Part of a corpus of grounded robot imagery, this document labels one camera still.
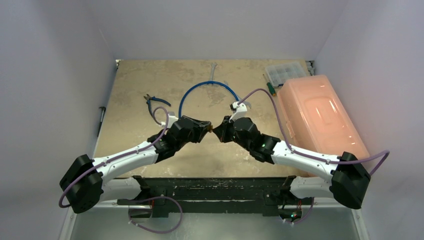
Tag large silver wrench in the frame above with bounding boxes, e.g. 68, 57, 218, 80
223, 80, 252, 109

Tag green handled screwdriver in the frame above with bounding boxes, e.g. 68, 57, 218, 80
262, 74, 277, 97

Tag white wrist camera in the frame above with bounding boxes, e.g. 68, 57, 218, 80
160, 111, 179, 129
229, 101, 248, 122

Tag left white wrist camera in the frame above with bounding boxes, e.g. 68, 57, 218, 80
160, 111, 179, 129

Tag small silver wrench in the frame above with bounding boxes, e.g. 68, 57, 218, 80
209, 62, 218, 81

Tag orange translucent plastic toolbox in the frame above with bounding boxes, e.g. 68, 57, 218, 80
276, 75, 370, 160

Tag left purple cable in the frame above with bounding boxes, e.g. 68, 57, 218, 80
58, 106, 184, 235

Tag blue cable lock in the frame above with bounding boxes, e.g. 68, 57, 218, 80
178, 80, 240, 117

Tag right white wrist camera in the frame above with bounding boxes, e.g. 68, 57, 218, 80
229, 101, 248, 122

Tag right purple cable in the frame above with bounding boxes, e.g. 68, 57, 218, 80
236, 88, 391, 226

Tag purple cable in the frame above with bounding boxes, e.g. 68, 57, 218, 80
236, 88, 391, 226
58, 106, 184, 235

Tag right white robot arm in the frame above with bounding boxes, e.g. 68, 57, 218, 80
212, 116, 371, 210

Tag blue handled pliers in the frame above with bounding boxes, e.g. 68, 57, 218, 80
143, 94, 172, 120

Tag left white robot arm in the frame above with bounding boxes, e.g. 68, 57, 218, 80
58, 115, 213, 214

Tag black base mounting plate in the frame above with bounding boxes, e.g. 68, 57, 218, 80
117, 176, 312, 218

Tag clear compartment organizer box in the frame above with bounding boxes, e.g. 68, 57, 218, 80
265, 61, 308, 88

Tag black clamp handle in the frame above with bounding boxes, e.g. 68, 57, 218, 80
97, 106, 107, 137

